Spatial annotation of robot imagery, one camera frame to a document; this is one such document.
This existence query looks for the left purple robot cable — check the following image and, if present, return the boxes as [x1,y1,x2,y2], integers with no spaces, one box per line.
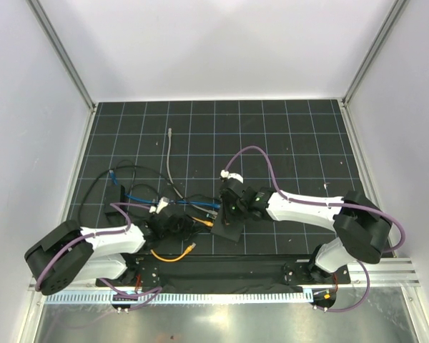
[35,202,164,310]

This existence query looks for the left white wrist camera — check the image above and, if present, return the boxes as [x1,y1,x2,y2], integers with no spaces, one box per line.
[149,197,171,214]

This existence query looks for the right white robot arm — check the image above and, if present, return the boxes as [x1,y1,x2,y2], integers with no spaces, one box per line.
[220,178,392,284]

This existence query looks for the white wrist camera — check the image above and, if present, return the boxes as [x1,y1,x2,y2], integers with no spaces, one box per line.
[149,197,171,214]
[220,169,244,183]

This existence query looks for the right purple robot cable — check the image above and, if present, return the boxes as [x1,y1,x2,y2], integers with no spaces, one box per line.
[224,145,405,312]

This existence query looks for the yellow ethernet cable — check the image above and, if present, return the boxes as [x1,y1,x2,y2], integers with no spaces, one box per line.
[150,217,212,264]

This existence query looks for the blue ethernet cable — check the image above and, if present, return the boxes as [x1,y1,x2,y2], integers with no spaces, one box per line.
[109,169,221,210]

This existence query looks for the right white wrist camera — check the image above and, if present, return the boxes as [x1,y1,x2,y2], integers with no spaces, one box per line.
[220,169,244,183]

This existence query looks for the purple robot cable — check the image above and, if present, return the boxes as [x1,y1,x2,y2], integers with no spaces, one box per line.
[224,145,405,312]
[35,202,164,310]

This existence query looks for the black braided cable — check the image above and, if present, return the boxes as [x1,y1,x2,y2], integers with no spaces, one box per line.
[77,159,222,224]

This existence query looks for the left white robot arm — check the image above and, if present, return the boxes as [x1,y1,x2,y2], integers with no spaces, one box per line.
[24,202,196,296]

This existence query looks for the grey ethernet cable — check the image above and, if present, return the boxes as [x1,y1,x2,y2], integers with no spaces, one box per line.
[164,127,219,219]

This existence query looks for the black grid mat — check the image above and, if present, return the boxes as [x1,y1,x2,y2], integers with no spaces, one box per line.
[51,99,396,257]

